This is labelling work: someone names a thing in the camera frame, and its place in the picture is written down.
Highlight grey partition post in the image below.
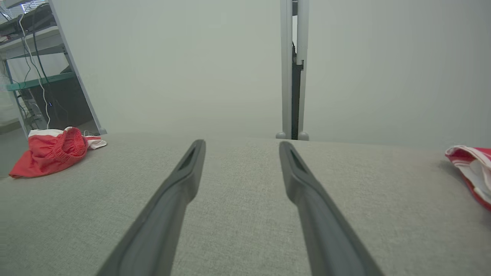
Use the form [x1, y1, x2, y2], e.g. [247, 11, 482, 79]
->
[296, 0, 310, 141]
[276, 0, 293, 140]

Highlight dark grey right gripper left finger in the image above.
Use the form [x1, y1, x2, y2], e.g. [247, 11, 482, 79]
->
[96, 139, 206, 276]

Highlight metal shelf rack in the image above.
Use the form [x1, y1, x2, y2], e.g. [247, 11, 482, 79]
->
[0, 0, 83, 135]

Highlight red white basketball jersey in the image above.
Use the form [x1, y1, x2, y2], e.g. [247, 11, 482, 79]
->
[445, 145, 491, 212]

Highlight white hanging cable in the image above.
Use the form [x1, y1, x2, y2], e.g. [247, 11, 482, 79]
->
[18, 11, 53, 129]

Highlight red shorts white stripes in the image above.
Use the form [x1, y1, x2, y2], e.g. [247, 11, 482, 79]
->
[8, 126, 108, 179]

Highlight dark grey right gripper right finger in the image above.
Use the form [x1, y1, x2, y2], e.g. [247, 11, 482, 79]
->
[279, 141, 384, 276]

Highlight white partition panel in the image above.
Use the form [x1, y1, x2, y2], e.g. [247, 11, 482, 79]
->
[303, 0, 491, 151]
[48, 0, 286, 140]

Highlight black hanging cable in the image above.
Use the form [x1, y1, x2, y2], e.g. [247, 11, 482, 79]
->
[31, 15, 51, 85]

